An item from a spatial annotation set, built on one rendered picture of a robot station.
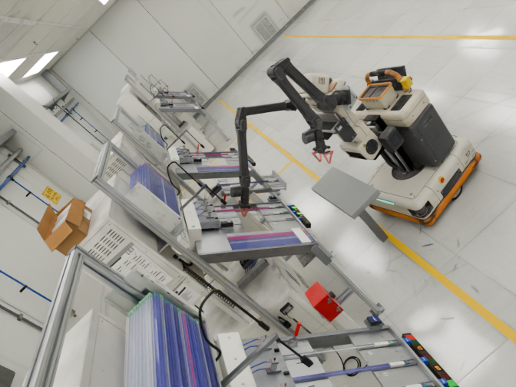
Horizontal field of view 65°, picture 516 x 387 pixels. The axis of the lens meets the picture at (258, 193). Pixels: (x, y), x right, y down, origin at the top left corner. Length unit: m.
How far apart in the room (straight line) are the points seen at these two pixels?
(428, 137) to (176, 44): 7.88
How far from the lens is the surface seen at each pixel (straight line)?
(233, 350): 1.51
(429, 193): 2.97
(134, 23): 10.05
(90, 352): 1.34
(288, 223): 2.69
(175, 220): 2.27
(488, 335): 2.57
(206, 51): 10.16
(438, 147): 3.02
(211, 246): 2.37
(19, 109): 5.55
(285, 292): 2.55
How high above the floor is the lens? 2.19
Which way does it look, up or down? 26 degrees down
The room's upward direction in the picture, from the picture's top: 45 degrees counter-clockwise
